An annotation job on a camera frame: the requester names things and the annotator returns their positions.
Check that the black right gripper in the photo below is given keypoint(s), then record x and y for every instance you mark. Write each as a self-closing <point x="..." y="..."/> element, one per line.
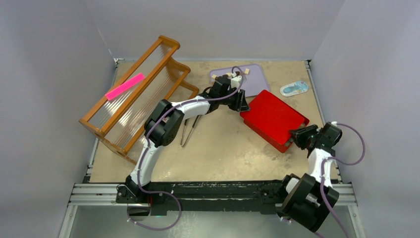
<point x="298" y="134"/>

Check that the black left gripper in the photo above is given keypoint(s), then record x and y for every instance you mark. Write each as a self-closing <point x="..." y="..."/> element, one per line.
<point x="240" y="104"/>

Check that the red box lid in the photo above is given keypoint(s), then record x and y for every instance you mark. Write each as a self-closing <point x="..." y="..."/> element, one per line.
<point x="273" y="114"/>

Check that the black handled metal tongs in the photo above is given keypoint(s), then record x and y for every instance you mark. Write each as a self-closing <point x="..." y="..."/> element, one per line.
<point x="186" y="136"/>

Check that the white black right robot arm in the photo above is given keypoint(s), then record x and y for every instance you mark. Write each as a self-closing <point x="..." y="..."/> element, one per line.
<point x="310" y="196"/>

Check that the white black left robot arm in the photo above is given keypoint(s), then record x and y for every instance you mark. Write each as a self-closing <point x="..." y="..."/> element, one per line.
<point x="164" y="123"/>

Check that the red chocolate box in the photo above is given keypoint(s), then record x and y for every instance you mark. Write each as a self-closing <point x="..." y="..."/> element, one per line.
<point x="269" y="137"/>

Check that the lavender plastic tray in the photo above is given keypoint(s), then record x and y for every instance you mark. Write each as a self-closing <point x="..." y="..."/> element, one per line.
<point x="255" y="78"/>

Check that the white blue oval package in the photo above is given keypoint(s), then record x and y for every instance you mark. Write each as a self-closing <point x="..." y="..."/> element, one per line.
<point x="293" y="89"/>

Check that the orange wooden shelf rack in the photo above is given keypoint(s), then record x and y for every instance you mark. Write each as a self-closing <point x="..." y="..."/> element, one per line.
<point x="119" y="123"/>

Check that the pink flat box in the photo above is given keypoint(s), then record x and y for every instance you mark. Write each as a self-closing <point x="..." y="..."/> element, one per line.
<point x="124" y="86"/>

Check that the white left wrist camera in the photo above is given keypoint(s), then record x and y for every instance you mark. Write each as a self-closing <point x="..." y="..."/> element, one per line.
<point x="235" y="79"/>

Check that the black metal base rail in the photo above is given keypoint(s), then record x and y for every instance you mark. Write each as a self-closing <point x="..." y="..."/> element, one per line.
<point x="265" y="197"/>

